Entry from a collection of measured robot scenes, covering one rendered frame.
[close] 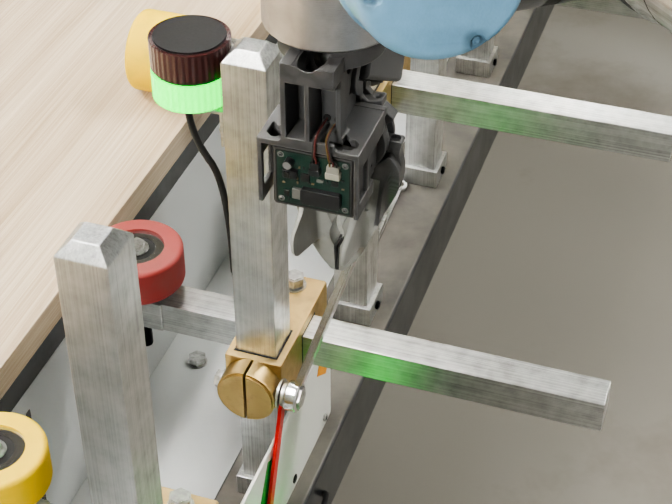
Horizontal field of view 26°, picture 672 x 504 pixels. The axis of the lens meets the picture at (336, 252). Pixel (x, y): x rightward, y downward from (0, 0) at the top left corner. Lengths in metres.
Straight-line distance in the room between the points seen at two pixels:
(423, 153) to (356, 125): 0.69
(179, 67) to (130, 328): 0.23
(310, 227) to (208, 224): 0.59
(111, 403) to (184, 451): 0.57
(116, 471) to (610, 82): 2.39
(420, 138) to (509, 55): 0.32
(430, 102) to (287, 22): 0.46
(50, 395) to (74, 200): 0.18
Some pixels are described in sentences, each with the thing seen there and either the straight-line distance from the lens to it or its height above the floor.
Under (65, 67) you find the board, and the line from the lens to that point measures 1.52.
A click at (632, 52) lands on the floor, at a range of 3.34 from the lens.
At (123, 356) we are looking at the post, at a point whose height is 1.09.
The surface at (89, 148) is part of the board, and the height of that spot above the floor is 0.90.
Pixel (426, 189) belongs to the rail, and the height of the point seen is 0.70.
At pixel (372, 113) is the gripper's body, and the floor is 1.15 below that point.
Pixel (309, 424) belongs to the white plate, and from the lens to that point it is 1.32.
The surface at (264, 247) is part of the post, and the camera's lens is 1.12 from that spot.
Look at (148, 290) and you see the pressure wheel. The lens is 1.24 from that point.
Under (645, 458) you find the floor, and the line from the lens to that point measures 2.36.
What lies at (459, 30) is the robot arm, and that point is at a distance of 0.77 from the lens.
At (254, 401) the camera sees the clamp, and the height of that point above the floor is 0.84.
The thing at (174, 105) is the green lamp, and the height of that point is 1.11.
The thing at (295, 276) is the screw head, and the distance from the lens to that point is 1.25.
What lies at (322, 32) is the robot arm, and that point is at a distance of 0.90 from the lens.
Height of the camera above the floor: 1.68
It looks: 39 degrees down
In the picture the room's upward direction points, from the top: straight up
